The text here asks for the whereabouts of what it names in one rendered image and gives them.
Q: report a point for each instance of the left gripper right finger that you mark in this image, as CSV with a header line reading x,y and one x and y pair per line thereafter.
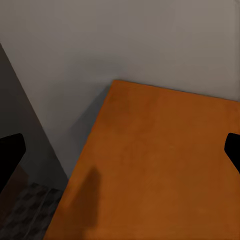
x,y
232,149

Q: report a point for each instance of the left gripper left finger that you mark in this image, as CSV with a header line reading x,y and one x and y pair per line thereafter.
x,y
12,149

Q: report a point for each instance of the door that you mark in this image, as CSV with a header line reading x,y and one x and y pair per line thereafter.
x,y
33,192

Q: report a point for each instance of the cabinet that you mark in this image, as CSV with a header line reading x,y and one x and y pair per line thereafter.
x,y
154,168

